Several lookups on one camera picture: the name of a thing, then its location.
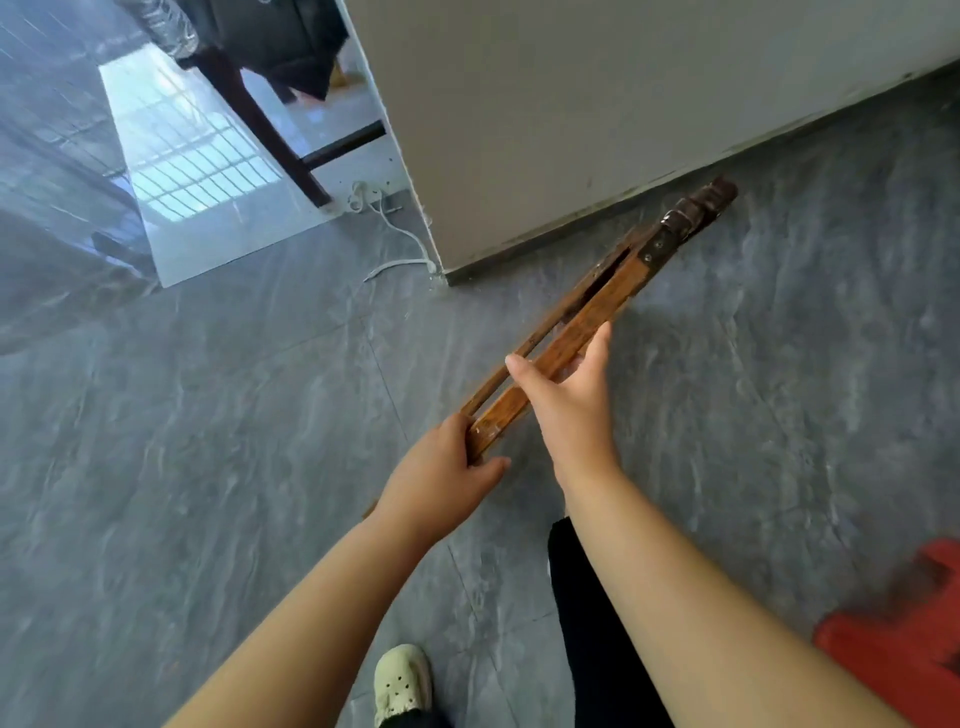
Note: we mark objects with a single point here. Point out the person's right hand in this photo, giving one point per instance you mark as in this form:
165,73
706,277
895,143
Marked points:
574,427

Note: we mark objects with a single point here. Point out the person's left hand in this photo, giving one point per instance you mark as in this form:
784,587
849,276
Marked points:
435,480

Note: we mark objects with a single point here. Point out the red plastic stool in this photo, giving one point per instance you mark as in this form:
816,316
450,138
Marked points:
900,645

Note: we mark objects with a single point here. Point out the person's left forearm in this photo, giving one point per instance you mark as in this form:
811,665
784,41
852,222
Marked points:
300,637

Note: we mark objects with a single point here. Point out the person's right forearm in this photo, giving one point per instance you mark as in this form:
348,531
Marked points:
675,600

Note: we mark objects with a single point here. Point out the person's left cream shoe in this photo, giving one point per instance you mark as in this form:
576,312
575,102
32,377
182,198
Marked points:
403,679

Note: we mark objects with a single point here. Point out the person's black trousers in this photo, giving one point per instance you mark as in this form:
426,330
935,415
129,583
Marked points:
600,645

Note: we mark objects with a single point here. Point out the brown wooden folding table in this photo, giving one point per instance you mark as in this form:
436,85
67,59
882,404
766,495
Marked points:
622,289

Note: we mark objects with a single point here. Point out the dark wooden chair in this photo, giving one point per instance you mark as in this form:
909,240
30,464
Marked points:
255,120

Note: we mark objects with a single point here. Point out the black garment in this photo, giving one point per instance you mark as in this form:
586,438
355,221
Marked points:
277,37

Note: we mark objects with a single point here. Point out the clear plastic bottle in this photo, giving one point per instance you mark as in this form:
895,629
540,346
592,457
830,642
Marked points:
169,26

